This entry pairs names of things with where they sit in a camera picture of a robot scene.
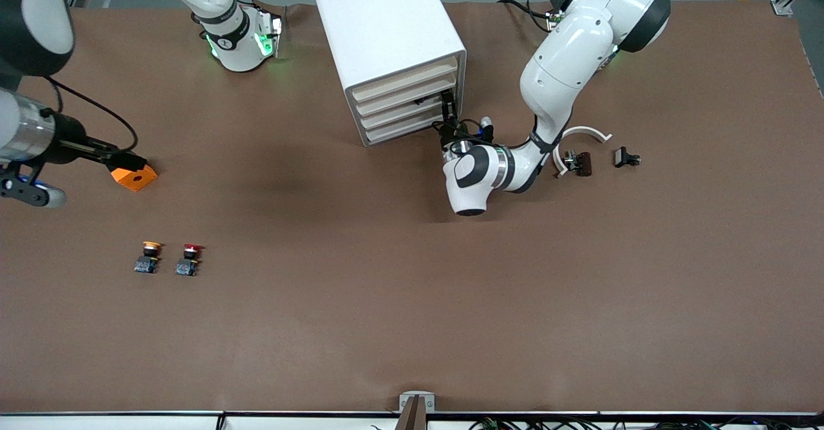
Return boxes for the cream cabinet drawer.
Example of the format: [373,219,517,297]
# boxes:
[352,57,459,101]
[355,76,458,117]
[364,111,446,145]
[359,92,451,131]

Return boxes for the orange button box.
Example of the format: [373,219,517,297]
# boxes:
[109,160,158,192]

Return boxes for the yellow push button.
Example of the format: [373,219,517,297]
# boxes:
[134,241,163,275]

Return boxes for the white drawer cabinet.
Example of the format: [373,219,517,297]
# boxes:
[309,0,467,147]

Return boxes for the red push button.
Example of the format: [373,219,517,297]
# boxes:
[175,243,205,277]

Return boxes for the brown table cover sheet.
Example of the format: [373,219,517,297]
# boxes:
[0,0,824,415]

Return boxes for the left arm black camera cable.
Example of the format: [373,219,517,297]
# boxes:
[451,117,498,155]

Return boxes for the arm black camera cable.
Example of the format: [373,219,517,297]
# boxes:
[451,117,498,155]
[44,75,140,155]

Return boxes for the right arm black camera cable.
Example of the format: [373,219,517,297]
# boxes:
[44,75,140,155]

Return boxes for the white curved plastic bracket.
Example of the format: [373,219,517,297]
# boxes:
[552,126,613,179]

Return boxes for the dark brown switch component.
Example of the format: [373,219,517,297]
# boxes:
[563,151,593,177]

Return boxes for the left arm black base cable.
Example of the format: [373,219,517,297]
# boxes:
[498,0,556,33]

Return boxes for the white table edge rail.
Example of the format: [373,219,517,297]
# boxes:
[0,411,824,430]

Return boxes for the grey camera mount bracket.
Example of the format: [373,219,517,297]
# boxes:
[398,391,436,430]

